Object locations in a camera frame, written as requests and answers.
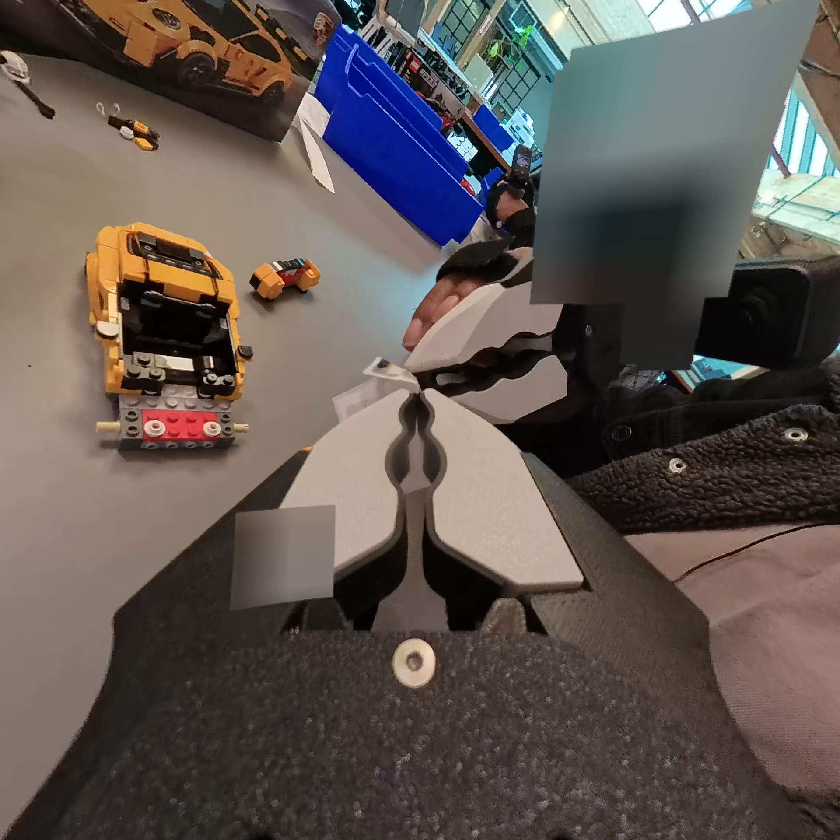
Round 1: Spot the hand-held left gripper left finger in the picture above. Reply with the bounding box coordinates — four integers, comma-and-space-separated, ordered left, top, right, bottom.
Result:
280, 388, 421, 632

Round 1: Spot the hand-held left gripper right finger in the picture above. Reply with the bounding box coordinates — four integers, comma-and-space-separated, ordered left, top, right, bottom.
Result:
415, 390, 585, 632

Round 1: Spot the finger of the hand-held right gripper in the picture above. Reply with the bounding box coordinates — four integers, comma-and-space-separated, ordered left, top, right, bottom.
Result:
403, 282, 565, 379
432, 357, 570, 426

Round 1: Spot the lego sticker sheet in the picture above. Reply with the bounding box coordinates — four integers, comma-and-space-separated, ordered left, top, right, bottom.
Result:
331, 356, 422, 422

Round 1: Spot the yellow lego car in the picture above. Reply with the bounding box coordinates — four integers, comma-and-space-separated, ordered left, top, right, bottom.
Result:
84, 221, 254, 454

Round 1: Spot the black orange lego bumper assembly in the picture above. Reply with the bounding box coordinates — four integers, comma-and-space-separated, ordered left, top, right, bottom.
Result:
248, 256, 323, 301

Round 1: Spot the dark lego set box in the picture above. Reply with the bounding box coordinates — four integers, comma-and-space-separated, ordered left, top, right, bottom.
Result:
0, 0, 343, 144

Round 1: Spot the small black orange lego assembly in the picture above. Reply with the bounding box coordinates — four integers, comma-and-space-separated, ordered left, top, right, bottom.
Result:
94, 101, 162, 152

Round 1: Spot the person's right hand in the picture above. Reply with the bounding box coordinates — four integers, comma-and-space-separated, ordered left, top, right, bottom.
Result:
402, 272, 500, 350

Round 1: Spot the blue plastic bin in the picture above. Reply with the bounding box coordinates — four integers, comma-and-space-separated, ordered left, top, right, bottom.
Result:
313, 24, 486, 248
472, 104, 517, 156

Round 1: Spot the white paper scrap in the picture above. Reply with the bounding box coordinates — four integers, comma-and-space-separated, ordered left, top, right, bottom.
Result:
291, 97, 337, 195

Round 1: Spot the beige shirt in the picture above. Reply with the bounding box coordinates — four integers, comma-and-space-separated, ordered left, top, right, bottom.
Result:
622, 520, 840, 809

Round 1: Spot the dark wired earphone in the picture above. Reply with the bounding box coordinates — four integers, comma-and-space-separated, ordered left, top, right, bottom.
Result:
672, 521, 840, 586

